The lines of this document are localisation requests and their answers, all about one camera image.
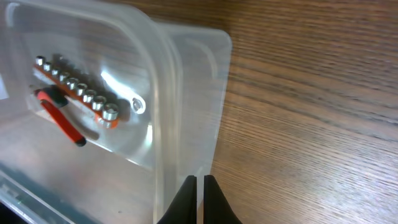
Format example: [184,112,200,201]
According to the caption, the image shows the clear plastic container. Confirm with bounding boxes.
[1,1,233,223]

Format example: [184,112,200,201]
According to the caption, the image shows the orange socket bit rail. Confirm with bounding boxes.
[34,55,119,129]

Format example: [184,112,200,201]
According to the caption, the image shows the red handled pliers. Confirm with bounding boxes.
[29,85,86,147]

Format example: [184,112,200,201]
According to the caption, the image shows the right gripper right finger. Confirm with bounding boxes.
[203,175,242,224]

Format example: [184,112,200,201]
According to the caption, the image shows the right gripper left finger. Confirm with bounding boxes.
[157,175,197,224]

